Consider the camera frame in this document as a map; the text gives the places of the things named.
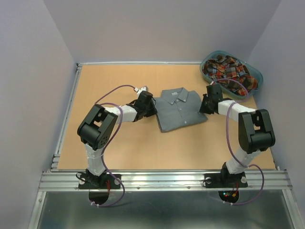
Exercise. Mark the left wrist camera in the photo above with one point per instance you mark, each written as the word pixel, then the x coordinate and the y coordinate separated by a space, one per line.
pixel 139 90

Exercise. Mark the aluminium front rail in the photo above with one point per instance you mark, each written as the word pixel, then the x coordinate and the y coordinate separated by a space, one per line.
pixel 167 180

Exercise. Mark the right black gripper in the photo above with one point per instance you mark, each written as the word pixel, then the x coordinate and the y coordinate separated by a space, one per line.
pixel 202 108

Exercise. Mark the plaid long sleeve shirt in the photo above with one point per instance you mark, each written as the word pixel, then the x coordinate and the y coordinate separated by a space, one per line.
pixel 230 73

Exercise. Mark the aluminium back rail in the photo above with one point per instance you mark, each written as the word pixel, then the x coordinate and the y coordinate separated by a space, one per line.
pixel 138 63

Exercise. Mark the teal plastic basket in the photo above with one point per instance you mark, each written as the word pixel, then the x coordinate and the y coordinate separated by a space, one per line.
pixel 254 72

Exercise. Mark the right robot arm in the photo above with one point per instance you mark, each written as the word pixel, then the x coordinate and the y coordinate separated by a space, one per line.
pixel 255 135

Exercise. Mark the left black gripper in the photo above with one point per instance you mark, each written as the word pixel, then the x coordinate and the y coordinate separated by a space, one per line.
pixel 153 110

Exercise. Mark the aluminium rail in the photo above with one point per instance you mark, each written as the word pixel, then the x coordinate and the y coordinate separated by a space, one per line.
pixel 167 180
pixel 138 63

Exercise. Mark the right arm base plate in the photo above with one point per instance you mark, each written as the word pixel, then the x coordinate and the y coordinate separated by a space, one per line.
pixel 224 182

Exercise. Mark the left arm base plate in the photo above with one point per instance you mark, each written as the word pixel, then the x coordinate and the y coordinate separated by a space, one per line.
pixel 104 182

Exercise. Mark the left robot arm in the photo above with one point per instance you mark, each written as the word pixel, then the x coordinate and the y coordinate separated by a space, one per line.
pixel 95 133

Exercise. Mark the grey long sleeve shirt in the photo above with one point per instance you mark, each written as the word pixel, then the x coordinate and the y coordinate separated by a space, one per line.
pixel 177 108

